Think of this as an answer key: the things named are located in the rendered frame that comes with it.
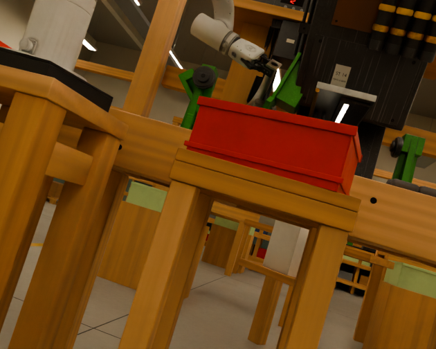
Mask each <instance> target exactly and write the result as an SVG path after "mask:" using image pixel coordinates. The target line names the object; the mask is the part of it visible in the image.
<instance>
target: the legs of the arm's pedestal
mask: <svg viewBox="0 0 436 349"><path fill-rule="evenodd" d="M65 115H66V110H65V109H63V108H61V107H60V106H58V105H56V104H54V103H53V102H51V101H49V100H47V99H45V98H40V97H37V96H32V95H29V94H26V93H21V92H15V95H14V97H13V99H12V103H11V105H10V107H9V106H6V105H2V106H1V108H0V302H1V299H2V297H3V293H4V291H5V288H6V285H7V282H8V279H9V277H10V273H11V271H12V267H13V265H14V263H15V259H16V257H17V253H18V250H19V248H20V245H21V241H22V239H23V236H24V233H25V230H26V227H27V225H28V221H29V219H30V215H31V213H32V211H33V207H34V205H35V201H36V199H37V196H38V193H39V189H40V187H41V184H42V181H43V179H44V175H47V176H50V177H54V178H57V179H61V180H65V182H64V185H63V188H62V191H61V194H60V198H59V200H58V202H57V206H56V208H55V212H54V214H53V218H52V220H51V224H50V226H49V228H48V232H47V234H46V238H45V240H44V244H43V247H42V250H41V253H40V255H39V258H38V261H37V264H36V267H35V270H34V273H33V277H32V279H31V281H30V284H29V287H28V291H27V293H26V297H25V299H24V303H23V305H22V307H21V311H20V313H19V317H18V319H17V323H16V326H15V329H14V332H13V333H12V337H11V340H10V343H9V346H8V349H52V348H53V344H54V342H55V338H56V336H57V332H58V330H59V327H60V323H61V321H62V317H63V314H64V311H65V308H66V304H67V302H68V299H69V296H70V293H71V290H72V287H73V283H74V281H75V277H76V275H77V272H78V269H79V266H80V263H81V260H82V256H83V254H84V250H85V248H86V245H87V242H88V239H89V236H90V233H91V229H92V227H93V223H94V221H95V218H96V215H97V212H98V209H99V206H100V202H101V200H102V196H103V194H104V191H105V188H106V185H107V182H108V179H109V175H110V173H111V169H112V167H113V163H114V161H115V158H116V155H117V152H118V148H119V146H120V139H118V138H116V137H114V136H112V135H110V134H108V133H106V132H101V131H98V130H95V129H91V128H88V127H83V129H82V133H81V135H80V139H79V141H78V145H77V147H76V149H73V148H71V147H69V146H67V145H64V144H62V143H59V142H57V138H58V135H59V132H60V130H61V127H62V123H63V121H64V117H65Z"/></svg>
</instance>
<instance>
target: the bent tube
mask: <svg viewBox="0 0 436 349"><path fill-rule="evenodd" d="M266 66H267V67H268V68H270V69H273V70H274V72H273V75H272V77H271V78H270V77H268V76H267V75H265V76H264V79H263V81H262V83H261V85H260V87H259V89H258V90H257V92H256V94H255V95H254V97H253V98H252V100H251V101H250V102H249V103H248V104H247V105H250V106H253V105H254V101H255V99H256V98H259V99H263V97H264V95H265V93H266V92H267V90H268V88H269V86H270V84H271V81H272V79H273V77H274V75H275V72H276V71H277V70H278V69H279V68H280V67H281V66H282V64H281V63H279V62H277V61H275V60H274V59H272V60H271V61H269V62H268V63H267V64H266Z"/></svg>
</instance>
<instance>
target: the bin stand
mask: <svg viewBox="0 0 436 349"><path fill-rule="evenodd" d="M175 159H176V160H174V162H173V165H172V169H171V171H170V175H169V178H170V179H172V180H171V183H170V187H169V189H168V192H167V195H166V198H165V202H164V205H163V208H162V211H161V215H160V217H159V220H158V224H157V226H156V230H155V233H154V237H153V239H152V243H151V246H150V248H149V252H148V254H147V259H146V261H145V265H144V267H143V271H142V274H141V277H140V280H139V283H138V287H137V290H136V293H135V296H134V299H133V303H132V305H131V309H130V311H129V315H128V318H127V322H126V324H125V328H124V330H123V334H122V337H121V340H120V343H119V346H118V349H169V347H170V342H171V340H172V336H173V333H174V329H175V326H176V322H177V320H178V317H179V313H180V311H181V306H182V304H183V299H184V297H185V293H186V290H187V288H188V284H189V281H190V277H191V274H192V270H193V268H194V264H195V261H196V259H197V254H198V252H199V247H200V245H201V241H202V238H203V234H204V232H205V229H206V225H207V223H208V218H209V216H210V212H211V209H212V205H213V202H214V198H215V199H219V200H222V201H225V202H228V203H232V204H235V205H238V206H242V207H245V208H249V209H252V210H254V211H259V212H261V213H266V214H268V215H272V216H275V217H279V218H282V219H285V220H289V221H292V222H295V223H299V224H302V225H305V226H309V227H311V228H310V229H309V234H308V237H307V241H306V244H305V248H304V251H303V254H302V258H301V261H300V266H299V268H298V272H297V276H296V280H295V283H294V286H293V290H292V293H291V298H290V300H289V304H288V308H287V312H286V315H285V318H284V322H283V325H282V329H281V332H280V336H279V339H278V344H277V346H276V349H318V344H319V341H320V337H321V334H322V330H323V326H324V323H325V319H326V315H327V311H328V308H329V304H330V300H331V296H332V294H333V290H334V286H335V283H336V279H337V275H338V271H339V268H340V264H341V260H342V257H343V253H344V250H345V245H346V243H347V238H348V235H349V233H350V232H353V230H354V226H355V223H356V218H357V216H358V213H357V212H358V211H359V208H360V205H361V199H359V198H356V197H352V196H349V195H344V194H342V193H338V192H334V191H332V190H328V189H324V188H320V187H317V186H313V185H310V184H306V183H302V182H300V181H296V180H292V179H288V178H286V177H281V176H278V175H276V174H271V173H268V172H264V171H261V170H257V169H254V168H250V167H247V166H244V165H240V164H236V163H232V162H230V161H225V160H222V159H218V158H215V157H212V156H208V155H205V154H201V153H198V152H193V151H191V150H187V149H183V148H181V147H179V148H178V150H177V152H176V156H175Z"/></svg>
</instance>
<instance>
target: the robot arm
mask: <svg viewBox="0 0 436 349"><path fill-rule="evenodd" d="M211 1H212V4H213V8H214V19H212V18H210V17H209V16H207V15H205V14H203V13H201V14H199V15H198V16H197V17H196V18H195V19H194V21H193V22H192V25H191V29H190V32H191V34H192V35H193V36H195V37H196V38H198V39H200V40H201V41H202V42H204V43H206V44H207V45H209V46H211V47H213V48H214V49H215V50H217V51H219V52H220V53H222V54H223V55H225V56H229V57H231V58H232V59H233V60H234V61H236V62H237V63H239V64H241V65H242V66H243V67H245V68H247V69H250V70H252V69H254V70H257V71H259V72H262V73H263V74H265V75H267V76H268V77H270V78H271V77H272V75H273V72H274V70H273V69H270V68H268V67H267V66H266V64H267V63H268V62H269V61H270V59H269V58H268V57H267V54H265V53H264V49H262V48H260V47H259V46H257V45H255V44H253V43H251V42H249V41H247V40H245V39H242V38H240V37H239V35H238V34H237V33H234V32H233V26H234V16H235V9H234V2H233V0H211ZM96 2H97V0H35V4H34V6H33V9H32V12H31V14H30V18H29V20H28V24H27V27H26V30H25V33H24V36H23V38H22V39H21V40H20V42H19V50H15V49H11V48H6V49H9V50H12V51H16V52H20V53H24V54H27V55H32V56H35V57H39V58H42V59H45V60H50V61H52V62H54V63H56V64H57V65H59V66H60V67H62V68H64V69H66V70H67V71H69V72H71V73H72V74H74V75H76V76H77V77H79V78H81V79H83V80H84V81H86V82H87V80H86V79H84V78H83V77H82V76H80V75H78V74H76V73H74V72H73V71H74V68H75V65H76V62H77V60H78V56H79V54H80V50H81V48H82V44H83V41H84V38H85V35H86V33H87V29H88V27H89V24H90V21H91V18H92V15H93V11H94V9H95V6H96ZM2 48H5V47H2ZM260 57H261V58H260ZM259 58H260V59H259ZM262 59H263V60H262ZM262 61H263V62H262Z"/></svg>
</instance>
